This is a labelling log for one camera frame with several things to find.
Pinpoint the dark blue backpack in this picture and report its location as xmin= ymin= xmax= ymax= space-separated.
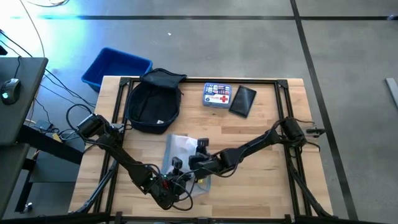
xmin=124 ymin=68 xmax=188 ymax=136

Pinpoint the black wallet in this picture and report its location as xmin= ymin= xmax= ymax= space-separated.
xmin=228 ymin=85 xmax=258 ymax=119

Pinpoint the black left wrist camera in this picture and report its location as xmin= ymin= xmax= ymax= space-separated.
xmin=171 ymin=156 xmax=184 ymax=171

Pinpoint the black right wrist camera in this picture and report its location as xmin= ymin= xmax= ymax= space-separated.
xmin=197 ymin=138 xmax=210 ymax=155

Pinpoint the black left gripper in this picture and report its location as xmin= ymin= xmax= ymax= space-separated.
xmin=157 ymin=174 xmax=190 ymax=210

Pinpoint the white mesh pouch blue zipper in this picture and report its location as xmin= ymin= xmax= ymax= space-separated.
xmin=161 ymin=133 xmax=213 ymax=197

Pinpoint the black computer mouse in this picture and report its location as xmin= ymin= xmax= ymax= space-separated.
xmin=0 ymin=77 xmax=22 ymax=106

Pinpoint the blue first aid kit box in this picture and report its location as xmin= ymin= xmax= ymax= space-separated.
xmin=202 ymin=82 xmax=233 ymax=110

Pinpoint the black aluminium table frame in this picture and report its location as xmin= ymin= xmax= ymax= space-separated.
xmin=74 ymin=76 xmax=335 ymax=224

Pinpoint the black desk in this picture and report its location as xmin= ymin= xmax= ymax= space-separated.
xmin=0 ymin=57 xmax=85 ymax=218

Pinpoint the grey metal bar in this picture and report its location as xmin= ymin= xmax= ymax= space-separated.
xmin=385 ymin=77 xmax=398 ymax=110

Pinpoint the black power adapter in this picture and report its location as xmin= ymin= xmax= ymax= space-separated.
xmin=34 ymin=119 xmax=54 ymax=132

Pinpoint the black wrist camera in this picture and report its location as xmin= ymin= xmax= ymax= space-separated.
xmin=171 ymin=156 xmax=184 ymax=171
xmin=197 ymin=138 xmax=210 ymax=155

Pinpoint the blue plastic bin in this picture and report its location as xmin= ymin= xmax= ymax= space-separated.
xmin=81 ymin=47 xmax=154 ymax=93

